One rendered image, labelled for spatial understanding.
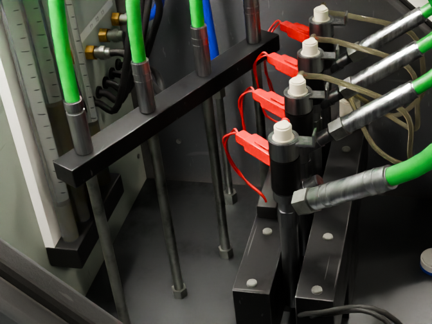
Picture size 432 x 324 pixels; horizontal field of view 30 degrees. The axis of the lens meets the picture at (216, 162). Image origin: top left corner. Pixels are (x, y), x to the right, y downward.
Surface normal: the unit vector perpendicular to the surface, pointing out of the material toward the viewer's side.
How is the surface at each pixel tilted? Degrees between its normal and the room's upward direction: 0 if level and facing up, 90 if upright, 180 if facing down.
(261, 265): 0
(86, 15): 90
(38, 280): 43
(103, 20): 90
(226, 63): 0
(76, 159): 0
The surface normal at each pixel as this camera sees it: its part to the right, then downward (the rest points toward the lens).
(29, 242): 0.96, 0.07
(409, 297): -0.10, -0.81
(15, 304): 0.58, -0.55
